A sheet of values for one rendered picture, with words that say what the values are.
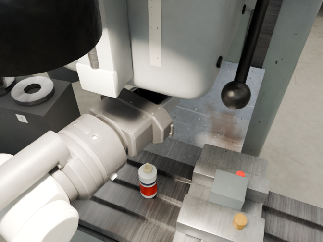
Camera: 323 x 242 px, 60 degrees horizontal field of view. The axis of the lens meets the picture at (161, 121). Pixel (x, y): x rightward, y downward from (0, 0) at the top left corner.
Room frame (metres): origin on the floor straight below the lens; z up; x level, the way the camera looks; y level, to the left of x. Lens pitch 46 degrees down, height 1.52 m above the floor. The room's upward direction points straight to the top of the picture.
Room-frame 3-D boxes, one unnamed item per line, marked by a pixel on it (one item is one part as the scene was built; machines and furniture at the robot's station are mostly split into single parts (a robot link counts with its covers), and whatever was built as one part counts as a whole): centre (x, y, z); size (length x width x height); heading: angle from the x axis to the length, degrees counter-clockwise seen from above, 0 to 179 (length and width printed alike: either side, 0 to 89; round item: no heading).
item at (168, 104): (0.31, -0.01, 1.23); 0.06 x 0.02 x 0.03; 143
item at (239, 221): (0.22, -0.14, 1.05); 0.02 x 0.02 x 0.02
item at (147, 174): (0.35, 0.03, 0.98); 0.04 x 0.04 x 0.11
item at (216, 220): (0.22, -0.11, 1.02); 0.15 x 0.06 x 0.04; 70
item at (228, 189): (0.28, -0.13, 1.04); 0.06 x 0.05 x 0.06; 70
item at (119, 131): (0.26, 0.07, 1.23); 0.13 x 0.12 x 0.10; 53
